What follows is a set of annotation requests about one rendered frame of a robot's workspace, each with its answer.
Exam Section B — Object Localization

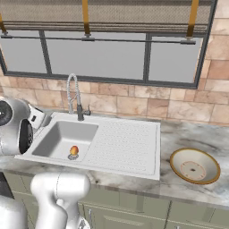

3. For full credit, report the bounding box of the orange yellow fruit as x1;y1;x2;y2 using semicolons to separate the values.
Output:
69;145;80;157

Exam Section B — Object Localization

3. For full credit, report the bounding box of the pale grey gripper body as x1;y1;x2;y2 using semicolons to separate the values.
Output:
40;110;55;131

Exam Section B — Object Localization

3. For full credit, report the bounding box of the dark framed window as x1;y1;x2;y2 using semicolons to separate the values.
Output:
0;0;218;90

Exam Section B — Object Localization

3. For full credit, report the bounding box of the grey green cupboard door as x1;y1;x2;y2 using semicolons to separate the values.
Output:
78;203;168;229
166;201;229;229

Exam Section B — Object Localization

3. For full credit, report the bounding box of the black appliance front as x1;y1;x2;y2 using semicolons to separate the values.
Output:
0;172;15;200

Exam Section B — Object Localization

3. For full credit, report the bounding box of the cream bowl with brown rim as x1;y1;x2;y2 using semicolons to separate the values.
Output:
169;147;222;185

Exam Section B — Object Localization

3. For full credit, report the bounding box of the beige roman blind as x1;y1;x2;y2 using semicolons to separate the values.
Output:
0;0;215;34

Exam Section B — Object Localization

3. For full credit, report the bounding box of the silver spring tap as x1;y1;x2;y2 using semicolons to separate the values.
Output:
66;72;92;122

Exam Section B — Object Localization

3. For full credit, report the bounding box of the silver cupboard handle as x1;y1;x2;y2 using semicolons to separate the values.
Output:
88;208;94;229

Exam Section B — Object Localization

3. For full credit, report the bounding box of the white sink with drainboard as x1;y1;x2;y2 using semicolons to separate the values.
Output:
14;112;162;182

